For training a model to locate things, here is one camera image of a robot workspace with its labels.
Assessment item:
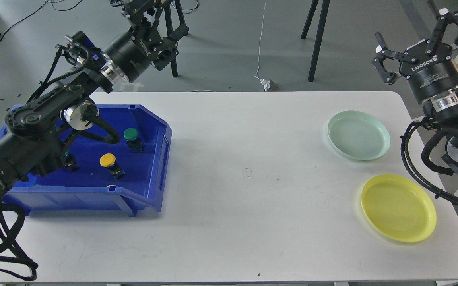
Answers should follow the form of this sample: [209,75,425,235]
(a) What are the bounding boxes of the black floor cable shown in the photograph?
[0,0,83,65]

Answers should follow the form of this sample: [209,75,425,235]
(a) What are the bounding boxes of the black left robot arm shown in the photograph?
[0,0,189,281]

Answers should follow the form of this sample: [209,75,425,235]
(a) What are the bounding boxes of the black stand legs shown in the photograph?
[163,0,189,78]
[301,0,331,83]

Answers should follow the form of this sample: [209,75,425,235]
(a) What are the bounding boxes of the yellow plate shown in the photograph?
[360,174,437,243]

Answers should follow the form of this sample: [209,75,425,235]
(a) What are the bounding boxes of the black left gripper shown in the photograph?
[102,0,179,83]

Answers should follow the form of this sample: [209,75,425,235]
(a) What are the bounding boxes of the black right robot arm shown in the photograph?
[372,0,458,206]

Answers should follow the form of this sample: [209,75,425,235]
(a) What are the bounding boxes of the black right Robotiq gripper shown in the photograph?
[371,0,458,104]

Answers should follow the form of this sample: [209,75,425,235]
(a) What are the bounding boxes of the black stand legs left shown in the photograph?
[163,0,189,78]

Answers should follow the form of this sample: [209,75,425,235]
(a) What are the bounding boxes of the small green push button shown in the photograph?
[65,150,80,172]

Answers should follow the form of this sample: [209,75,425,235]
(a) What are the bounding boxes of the light green plate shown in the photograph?
[326,110,391,161]

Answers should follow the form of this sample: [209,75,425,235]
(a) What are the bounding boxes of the black stand legs right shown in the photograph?
[301,0,331,83]

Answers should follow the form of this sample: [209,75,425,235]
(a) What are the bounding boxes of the blue plastic bin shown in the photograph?
[2,104,172,216]

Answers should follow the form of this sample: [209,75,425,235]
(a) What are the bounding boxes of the white cable with charger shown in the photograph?
[254,0,282,92]

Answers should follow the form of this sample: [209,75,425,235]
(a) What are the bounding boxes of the yellow push button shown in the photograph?
[99,153,126,180]

